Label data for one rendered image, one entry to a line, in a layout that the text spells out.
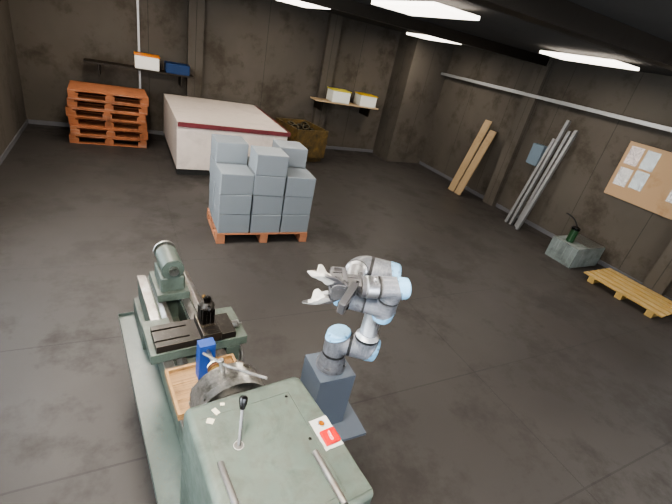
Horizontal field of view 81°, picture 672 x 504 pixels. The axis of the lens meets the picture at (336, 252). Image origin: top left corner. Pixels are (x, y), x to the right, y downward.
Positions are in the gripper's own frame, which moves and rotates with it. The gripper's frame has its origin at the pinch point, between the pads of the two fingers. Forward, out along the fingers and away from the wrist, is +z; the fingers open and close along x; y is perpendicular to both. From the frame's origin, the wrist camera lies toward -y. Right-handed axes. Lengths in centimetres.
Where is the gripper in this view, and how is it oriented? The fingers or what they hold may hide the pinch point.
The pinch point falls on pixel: (303, 289)
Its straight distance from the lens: 125.8
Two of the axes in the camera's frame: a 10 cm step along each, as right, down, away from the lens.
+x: 1.6, -7.1, -6.8
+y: -0.9, -7.0, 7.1
